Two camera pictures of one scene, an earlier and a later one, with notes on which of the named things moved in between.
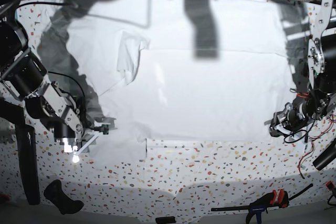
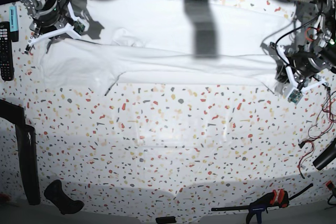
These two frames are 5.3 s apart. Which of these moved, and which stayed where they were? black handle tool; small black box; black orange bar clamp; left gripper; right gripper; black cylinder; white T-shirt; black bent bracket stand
Moved: left gripper; right gripper; white T-shirt
Stayed: black handle tool; black cylinder; black bent bracket stand; small black box; black orange bar clamp
